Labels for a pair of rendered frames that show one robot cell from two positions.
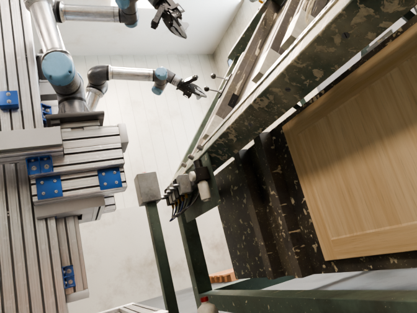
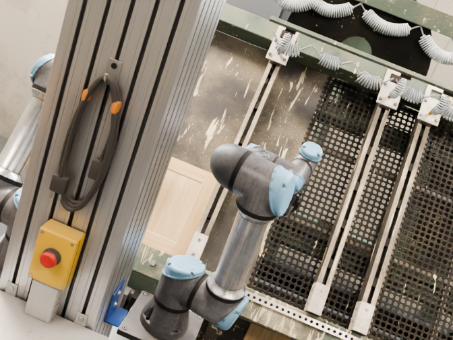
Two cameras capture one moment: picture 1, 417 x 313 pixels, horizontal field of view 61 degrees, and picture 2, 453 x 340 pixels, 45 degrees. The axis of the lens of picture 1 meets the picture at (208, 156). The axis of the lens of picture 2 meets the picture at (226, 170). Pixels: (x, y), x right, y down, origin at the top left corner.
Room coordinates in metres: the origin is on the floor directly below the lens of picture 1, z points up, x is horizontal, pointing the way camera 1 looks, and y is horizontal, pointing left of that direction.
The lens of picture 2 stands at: (0.72, 1.76, 2.12)
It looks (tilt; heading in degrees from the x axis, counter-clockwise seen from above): 21 degrees down; 297
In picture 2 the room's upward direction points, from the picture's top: 21 degrees clockwise
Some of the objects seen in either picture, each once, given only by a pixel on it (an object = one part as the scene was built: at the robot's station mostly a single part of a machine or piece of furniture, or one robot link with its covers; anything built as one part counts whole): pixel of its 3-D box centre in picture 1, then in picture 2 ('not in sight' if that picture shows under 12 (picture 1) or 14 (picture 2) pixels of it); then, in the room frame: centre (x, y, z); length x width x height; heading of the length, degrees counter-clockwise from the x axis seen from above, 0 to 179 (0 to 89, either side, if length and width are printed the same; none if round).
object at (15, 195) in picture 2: not in sight; (28, 214); (1.84, 0.72, 1.20); 0.13 x 0.12 x 0.14; 16
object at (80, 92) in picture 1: (69, 88); (182, 280); (1.37, 0.52, 1.20); 0.13 x 0.12 x 0.14; 11
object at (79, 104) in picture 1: (74, 113); (168, 309); (1.38, 0.52, 1.09); 0.15 x 0.15 x 0.10
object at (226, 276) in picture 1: (249, 269); not in sight; (5.07, -0.15, 0.05); 1.17 x 0.83 x 0.11; 114
